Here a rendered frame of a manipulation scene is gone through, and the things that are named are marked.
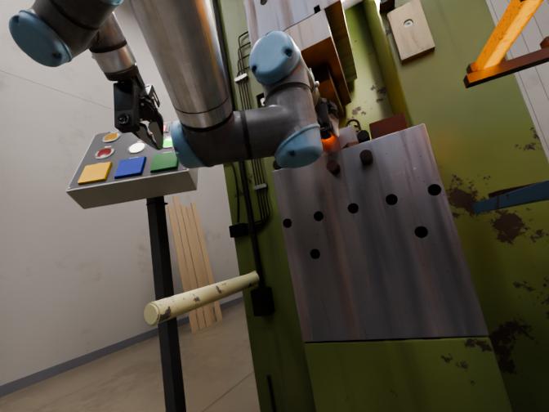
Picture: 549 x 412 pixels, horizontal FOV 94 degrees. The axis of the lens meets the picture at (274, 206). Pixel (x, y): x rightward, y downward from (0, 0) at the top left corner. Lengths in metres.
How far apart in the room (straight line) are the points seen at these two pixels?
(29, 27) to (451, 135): 0.92
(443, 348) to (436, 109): 0.62
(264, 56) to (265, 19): 0.61
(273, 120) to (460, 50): 0.71
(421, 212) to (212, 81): 0.49
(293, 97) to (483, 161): 0.61
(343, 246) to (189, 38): 0.51
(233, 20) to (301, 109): 0.97
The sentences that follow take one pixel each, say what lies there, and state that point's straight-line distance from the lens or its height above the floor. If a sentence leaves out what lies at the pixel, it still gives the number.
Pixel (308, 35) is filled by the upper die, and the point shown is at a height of 1.31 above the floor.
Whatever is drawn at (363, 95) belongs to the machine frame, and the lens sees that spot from 1.33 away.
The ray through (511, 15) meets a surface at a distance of 0.60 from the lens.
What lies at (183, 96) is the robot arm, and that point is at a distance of 0.34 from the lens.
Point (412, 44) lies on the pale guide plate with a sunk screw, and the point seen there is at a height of 1.22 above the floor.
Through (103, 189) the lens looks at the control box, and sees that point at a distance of 0.86.
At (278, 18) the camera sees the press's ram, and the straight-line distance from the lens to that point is 1.01.
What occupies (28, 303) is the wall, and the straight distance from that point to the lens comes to 3.19.
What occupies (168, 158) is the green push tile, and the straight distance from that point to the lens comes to 0.82.
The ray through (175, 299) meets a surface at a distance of 0.63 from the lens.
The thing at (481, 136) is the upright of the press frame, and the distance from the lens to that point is 0.90.
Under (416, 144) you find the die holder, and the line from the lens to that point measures 0.67.
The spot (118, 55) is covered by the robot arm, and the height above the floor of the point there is 1.14.
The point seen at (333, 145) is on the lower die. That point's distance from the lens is 0.74.
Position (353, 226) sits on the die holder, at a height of 0.72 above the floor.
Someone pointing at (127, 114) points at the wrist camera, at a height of 1.04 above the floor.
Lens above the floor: 0.69
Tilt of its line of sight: 10 degrees up
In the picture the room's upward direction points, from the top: 10 degrees counter-clockwise
